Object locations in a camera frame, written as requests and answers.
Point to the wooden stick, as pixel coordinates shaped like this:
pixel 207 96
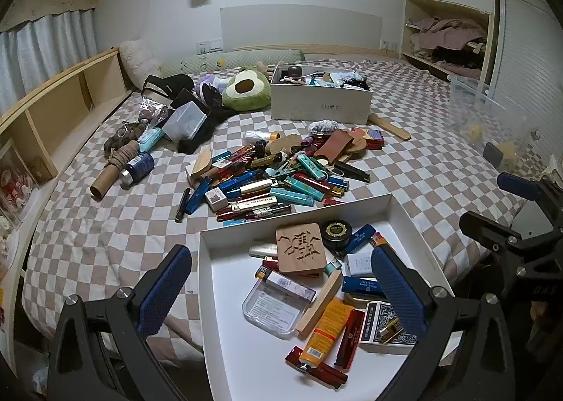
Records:
pixel 321 304

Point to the clear plastic lidded box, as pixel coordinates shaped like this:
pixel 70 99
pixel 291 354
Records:
pixel 184 121

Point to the oval wooden board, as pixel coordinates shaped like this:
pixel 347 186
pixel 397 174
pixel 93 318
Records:
pixel 283 143

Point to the orange tube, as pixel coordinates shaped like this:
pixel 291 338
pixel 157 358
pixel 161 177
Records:
pixel 327 330

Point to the black round tin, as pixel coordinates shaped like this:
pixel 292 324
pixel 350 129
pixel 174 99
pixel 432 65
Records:
pixel 336 233

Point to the avocado plush toy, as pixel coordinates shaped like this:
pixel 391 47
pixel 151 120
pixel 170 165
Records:
pixel 245 88

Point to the round cork coaster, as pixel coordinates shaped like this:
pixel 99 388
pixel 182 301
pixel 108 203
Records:
pixel 354 146

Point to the wooden paddle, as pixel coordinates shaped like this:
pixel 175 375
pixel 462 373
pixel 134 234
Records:
pixel 391 127

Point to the small white wall socket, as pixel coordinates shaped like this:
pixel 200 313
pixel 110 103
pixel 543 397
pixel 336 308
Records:
pixel 389 45

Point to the white shoe box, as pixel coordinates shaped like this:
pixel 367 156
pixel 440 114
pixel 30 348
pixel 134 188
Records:
pixel 321 104

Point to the checkered bed sheet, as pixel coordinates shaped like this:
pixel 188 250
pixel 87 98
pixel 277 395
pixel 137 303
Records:
pixel 110 229

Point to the purple plush toy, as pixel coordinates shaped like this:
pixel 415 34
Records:
pixel 209 84

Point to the grey curtain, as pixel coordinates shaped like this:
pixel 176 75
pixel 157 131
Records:
pixel 44 49

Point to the small white box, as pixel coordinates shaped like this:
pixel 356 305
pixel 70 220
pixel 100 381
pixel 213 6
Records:
pixel 358 264

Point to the white sliding door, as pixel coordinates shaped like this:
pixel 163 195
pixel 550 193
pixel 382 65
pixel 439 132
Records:
pixel 528 49

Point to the white wall socket panel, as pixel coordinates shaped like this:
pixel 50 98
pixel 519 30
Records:
pixel 210 47

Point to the cardboard tube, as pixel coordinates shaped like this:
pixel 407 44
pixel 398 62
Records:
pixel 107 178

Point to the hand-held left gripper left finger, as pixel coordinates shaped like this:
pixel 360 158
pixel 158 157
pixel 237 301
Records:
pixel 165 291

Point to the curved wooden piece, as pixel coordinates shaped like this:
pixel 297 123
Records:
pixel 202 162

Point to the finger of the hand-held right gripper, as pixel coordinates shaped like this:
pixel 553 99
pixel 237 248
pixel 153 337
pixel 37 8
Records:
pixel 484 225
pixel 517 185

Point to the teal packet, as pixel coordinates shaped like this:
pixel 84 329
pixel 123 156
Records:
pixel 150 139

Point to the black cloth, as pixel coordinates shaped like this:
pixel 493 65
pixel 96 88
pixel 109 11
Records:
pixel 206 128

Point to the white cardboard tray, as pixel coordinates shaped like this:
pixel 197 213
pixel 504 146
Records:
pixel 237 260

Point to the pile of lighters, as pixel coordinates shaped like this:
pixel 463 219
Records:
pixel 264 189

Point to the clear plastic case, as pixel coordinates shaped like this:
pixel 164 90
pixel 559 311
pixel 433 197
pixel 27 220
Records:
pixel 275 311

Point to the white fluffy pillow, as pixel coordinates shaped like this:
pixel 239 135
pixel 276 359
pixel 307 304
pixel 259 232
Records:
pixel 138 60

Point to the black pen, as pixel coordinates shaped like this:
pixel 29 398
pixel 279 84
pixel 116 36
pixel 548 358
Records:
pixel 182 205

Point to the grey knitted scrunchie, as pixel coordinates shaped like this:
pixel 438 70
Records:
pixel 322 127

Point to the brown leather sleeve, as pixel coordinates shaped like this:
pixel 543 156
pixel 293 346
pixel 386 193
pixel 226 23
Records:
pixel 332 146

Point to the carved wooden block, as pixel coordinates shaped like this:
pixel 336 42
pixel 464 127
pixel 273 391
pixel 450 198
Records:
pixel 301 249

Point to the bright red lighter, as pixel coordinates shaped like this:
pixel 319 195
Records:
pixel 316 368

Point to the heap of clothes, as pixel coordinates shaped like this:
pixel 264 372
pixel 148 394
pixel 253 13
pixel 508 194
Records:
pixel 448 38

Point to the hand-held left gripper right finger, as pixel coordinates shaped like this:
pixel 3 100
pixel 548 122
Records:
pixel 396 291

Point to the clear storage bin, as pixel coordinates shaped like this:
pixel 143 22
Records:
pixel 488 110

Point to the playing card box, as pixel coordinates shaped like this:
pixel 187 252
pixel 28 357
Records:
pixel 378 335

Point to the wooden bedside shelf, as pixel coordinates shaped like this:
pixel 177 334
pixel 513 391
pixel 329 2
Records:
pixel 57 106

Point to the red patterned box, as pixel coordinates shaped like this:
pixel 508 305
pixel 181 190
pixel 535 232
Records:
pixel 371 137

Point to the wooden open closet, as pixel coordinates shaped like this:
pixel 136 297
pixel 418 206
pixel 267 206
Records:
pixel 411 31

